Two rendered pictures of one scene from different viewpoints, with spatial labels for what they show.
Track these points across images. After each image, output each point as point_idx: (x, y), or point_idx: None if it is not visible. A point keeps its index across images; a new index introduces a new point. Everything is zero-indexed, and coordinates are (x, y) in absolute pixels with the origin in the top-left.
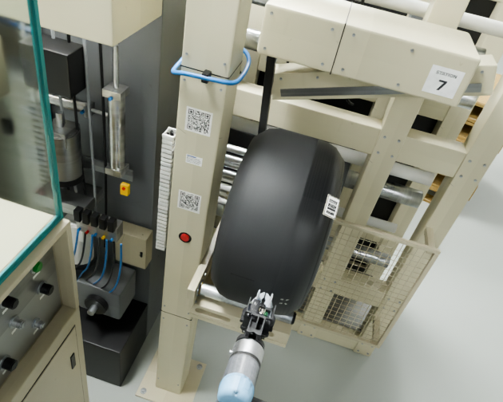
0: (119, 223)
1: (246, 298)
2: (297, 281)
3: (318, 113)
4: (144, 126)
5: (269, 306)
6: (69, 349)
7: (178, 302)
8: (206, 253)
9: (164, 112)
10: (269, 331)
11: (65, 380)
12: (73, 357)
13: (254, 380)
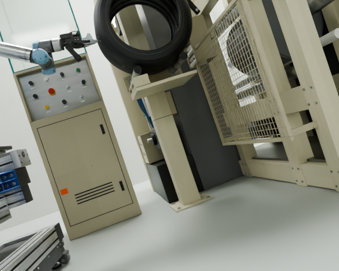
0: None
1: (104, 52)
2: (94, 22)
3: None
4: (149, 33)
5: (85, 37)
6: (98, 119)
7: (149, 109)
8: None
9: (155, 24)
10: (77, 43)
11: (97, 136)
12: (101, 126)
13: (41, 41)
